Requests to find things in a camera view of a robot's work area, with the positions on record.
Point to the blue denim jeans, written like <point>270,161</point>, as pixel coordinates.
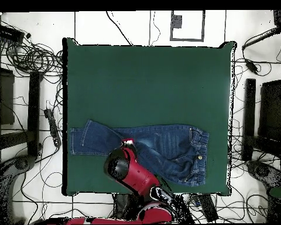
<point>173,145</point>

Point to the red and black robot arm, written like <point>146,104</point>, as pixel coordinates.
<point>135,173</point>

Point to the dark green table cloth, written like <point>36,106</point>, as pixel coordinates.
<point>154,82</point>

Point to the black power strip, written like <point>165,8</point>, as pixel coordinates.
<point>52,126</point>
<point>208,207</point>

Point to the narrow black panel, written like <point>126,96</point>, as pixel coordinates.
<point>34,112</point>
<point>249,117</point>

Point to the black stand base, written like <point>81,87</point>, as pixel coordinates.
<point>264,172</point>
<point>22,163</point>

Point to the wide black panel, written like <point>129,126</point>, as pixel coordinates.
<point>5,98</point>
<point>271,110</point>

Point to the black power adapter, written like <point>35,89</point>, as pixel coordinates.
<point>251,66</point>

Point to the black electronics box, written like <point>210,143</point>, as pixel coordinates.
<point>8,32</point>

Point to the black bar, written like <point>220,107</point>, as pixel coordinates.
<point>260,38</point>

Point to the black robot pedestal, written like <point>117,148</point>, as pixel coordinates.
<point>124,206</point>

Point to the grey square frame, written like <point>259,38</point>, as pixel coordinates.
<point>172,35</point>

